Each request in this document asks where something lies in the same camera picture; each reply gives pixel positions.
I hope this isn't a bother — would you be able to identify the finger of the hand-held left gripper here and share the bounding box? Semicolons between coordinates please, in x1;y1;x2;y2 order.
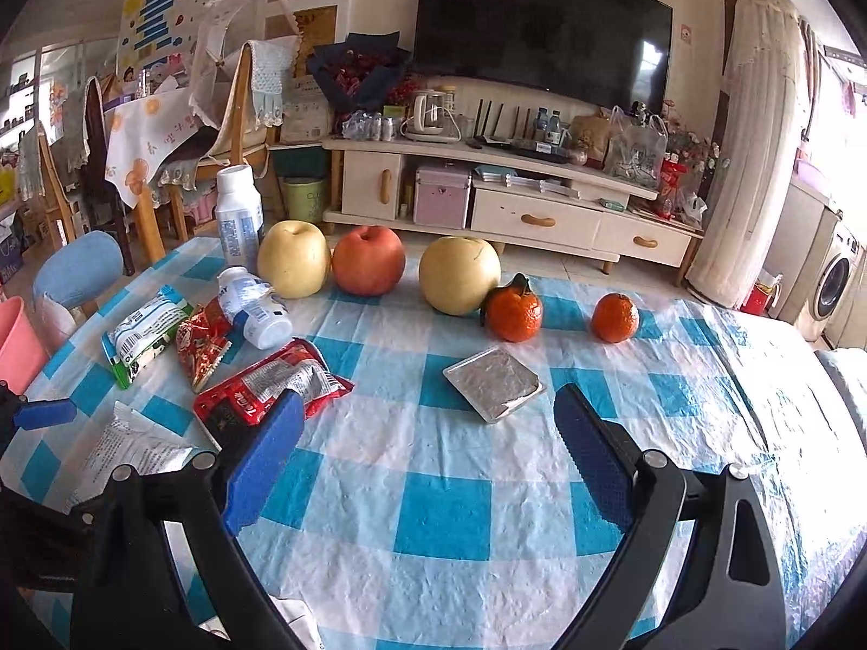
0;382;77;454

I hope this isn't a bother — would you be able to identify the tan printed bag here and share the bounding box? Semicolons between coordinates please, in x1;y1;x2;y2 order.
567;115;612;169

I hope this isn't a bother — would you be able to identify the tangerine with green leaf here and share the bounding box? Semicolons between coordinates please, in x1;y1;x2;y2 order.
482;272;544;343

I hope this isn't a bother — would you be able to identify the large yellow pear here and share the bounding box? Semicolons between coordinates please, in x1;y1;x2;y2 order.
418;236;502;317

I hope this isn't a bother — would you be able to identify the red apple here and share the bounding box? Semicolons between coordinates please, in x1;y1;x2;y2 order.
332;225;406;297

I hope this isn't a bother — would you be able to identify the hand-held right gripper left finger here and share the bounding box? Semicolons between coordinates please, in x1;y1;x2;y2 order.
69;389;307;650

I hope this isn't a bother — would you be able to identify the white orange-print table cloth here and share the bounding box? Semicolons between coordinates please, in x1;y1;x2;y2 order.
105;88;224;207

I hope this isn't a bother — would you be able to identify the black television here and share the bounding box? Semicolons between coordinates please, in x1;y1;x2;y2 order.
411;0;674;113

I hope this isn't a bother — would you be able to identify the washing machine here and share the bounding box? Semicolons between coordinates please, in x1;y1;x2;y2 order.
799;230;867;346

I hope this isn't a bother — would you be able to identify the pack of small bottles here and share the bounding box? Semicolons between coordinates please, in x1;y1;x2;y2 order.
342;110;400;143

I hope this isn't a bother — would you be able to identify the white plastic bag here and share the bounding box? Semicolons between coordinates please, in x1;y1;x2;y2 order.
37;291;83;348

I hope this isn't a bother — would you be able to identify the cream television cabinet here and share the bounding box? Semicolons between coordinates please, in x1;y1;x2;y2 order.
321;134;706;285

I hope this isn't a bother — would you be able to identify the silver foil packet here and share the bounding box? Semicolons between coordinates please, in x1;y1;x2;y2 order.
442;345;547;424

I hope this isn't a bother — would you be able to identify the pink storage box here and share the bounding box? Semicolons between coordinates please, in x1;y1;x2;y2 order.
413;164;471;230

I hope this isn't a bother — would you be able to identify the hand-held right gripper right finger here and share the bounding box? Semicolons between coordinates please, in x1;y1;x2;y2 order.
554;382;787;650

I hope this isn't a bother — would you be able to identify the blue cushioned stool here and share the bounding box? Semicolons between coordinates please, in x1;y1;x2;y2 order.
34;230;126;313

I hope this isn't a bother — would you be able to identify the yellow apple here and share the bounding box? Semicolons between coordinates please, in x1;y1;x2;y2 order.
257;220;333;300

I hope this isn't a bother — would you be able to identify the green waste bin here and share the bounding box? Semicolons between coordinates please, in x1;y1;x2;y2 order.
281;176;329;224

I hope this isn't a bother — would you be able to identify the plain orange tangerine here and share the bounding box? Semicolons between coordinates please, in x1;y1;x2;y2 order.
591;292;641;343

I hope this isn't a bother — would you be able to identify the blue checkered tablecloth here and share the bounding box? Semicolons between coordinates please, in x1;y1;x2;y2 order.
0;233;867;650

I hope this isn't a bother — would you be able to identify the white electric kettle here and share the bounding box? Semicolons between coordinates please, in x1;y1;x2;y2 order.
406;89;460;145

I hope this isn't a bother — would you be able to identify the large red snack packet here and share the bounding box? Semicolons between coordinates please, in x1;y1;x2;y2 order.
193;337;354;448

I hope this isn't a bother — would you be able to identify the lace covered air conditioner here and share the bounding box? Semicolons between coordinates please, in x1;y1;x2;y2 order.
687;0;824;309

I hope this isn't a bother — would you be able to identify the black router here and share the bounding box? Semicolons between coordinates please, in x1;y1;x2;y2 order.
467;100;543;150

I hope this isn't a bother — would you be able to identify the pink plastic bucket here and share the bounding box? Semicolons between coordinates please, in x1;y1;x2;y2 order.
0;296;51;397

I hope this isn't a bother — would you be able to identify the small crushed white bottle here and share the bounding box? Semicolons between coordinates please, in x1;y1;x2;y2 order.
218;266;295;351

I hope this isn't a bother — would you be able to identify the wall poster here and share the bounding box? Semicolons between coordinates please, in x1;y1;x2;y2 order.
118;0;272;82

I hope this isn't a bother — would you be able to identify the green white snack packet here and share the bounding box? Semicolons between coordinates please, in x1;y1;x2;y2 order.
101;284;194;390

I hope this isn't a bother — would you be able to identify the lace mesh food cover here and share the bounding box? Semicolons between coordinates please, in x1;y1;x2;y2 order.
190;0;299;129

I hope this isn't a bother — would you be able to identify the small red snack packet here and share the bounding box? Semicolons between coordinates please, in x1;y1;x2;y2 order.
174;298;235;394

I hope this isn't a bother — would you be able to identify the dark chair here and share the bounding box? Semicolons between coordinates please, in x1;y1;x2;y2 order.
81;77;137;272

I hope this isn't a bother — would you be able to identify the red gift packet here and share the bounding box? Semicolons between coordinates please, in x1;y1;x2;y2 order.
657;159;687;212

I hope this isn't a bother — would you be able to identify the clear plastic bag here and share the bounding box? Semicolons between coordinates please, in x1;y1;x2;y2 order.
603;106;668;189

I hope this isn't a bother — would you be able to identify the plain wooden chair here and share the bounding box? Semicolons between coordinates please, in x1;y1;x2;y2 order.
27;122;77;245

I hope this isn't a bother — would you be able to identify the wooden chair with lace cover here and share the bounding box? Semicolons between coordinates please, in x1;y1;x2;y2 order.
203;41;299;167

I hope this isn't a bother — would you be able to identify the upright white plastic bottle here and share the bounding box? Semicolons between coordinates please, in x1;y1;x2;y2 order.
215;164;267;267

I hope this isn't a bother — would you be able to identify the dark blue flower bouquet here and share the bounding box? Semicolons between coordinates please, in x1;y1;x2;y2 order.
306;31;412;116

